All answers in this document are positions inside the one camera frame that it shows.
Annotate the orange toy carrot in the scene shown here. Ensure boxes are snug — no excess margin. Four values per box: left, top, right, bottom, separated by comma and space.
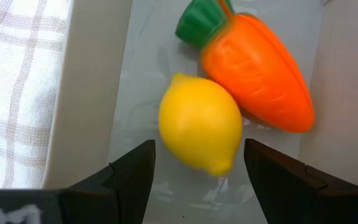
175, 0, 316, 134

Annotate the white checked dish towel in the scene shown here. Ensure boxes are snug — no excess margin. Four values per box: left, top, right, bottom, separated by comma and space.
0, 0, 75, 190

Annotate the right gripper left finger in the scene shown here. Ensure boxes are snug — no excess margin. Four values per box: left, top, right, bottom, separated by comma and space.
0, 139, 157, 224

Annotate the yellow toy lemon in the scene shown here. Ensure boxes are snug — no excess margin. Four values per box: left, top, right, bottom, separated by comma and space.
157, 72, 244, 179

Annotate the grey plastic tupperware container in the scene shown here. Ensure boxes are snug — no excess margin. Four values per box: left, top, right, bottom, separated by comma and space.
42, 0, 358, 224

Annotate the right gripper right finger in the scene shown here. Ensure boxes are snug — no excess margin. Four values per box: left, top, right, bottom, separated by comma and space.
243, 138, 358, 224

